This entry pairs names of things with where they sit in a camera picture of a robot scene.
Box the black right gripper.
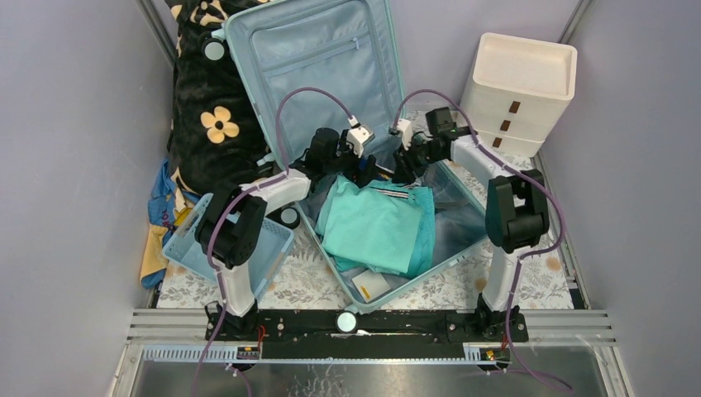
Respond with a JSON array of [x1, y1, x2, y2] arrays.
[[392, 136, 445, 185]]

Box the teal cloth top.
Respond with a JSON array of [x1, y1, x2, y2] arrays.
[[314, 176, 422, 275]]

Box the teal cloth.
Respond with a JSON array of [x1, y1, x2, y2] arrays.
[[314, 176, 422, 275], [336, 180, 436, 279]]

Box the light blue ribbed suitcase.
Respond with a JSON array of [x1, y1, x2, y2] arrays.
[[201, 0, 494, 334]]

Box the white three-drawer storage cabinet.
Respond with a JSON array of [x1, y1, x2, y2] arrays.
[[457, 32, 578, 158]]

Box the black floral plush blanket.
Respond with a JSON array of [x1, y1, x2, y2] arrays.
[[166, 1, 274, 195]]

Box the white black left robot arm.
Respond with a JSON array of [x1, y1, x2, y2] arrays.
[[196, 124, 375, 340]]

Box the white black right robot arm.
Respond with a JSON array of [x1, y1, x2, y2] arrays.
[[389, 108, 550, 341]]

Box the teal folded cloth bottom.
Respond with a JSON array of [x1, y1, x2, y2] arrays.
[[336, 180, 436, 279]]

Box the light blue perforated plastic basket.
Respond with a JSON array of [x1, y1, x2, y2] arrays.
[[157, 194, 294, 309]]

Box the floral patterned floor mat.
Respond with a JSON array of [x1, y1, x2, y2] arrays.
[[155, 111, 574, 311]]

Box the blue yellow cloth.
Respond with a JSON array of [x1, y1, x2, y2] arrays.
[[139, 160, 198, 289]]

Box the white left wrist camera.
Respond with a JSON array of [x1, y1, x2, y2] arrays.
[[346, 115, 374, 158]]

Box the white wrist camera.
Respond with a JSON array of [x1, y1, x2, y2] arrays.
[[389, 118, 413, 151], [346, 115, 374, 158]]

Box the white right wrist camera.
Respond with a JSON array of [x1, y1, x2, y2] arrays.
[[389, 118, 413, 151]]

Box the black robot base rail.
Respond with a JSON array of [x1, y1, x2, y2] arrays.
[[204, 303, 529, 369]]

